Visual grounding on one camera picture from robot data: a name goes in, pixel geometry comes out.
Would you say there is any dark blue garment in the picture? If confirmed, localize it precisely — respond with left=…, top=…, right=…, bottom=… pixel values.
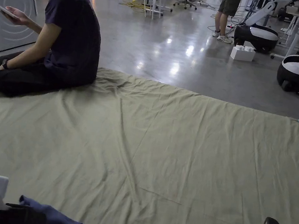
left=16, top=195, right=116, bottom=224

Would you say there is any bed with pale green sheet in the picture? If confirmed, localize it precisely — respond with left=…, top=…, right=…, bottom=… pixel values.
left=0, top=53, right=299, bottom=224

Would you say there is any white box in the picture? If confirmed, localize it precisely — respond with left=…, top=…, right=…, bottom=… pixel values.
left=230, top=44, right=257, bottom=63

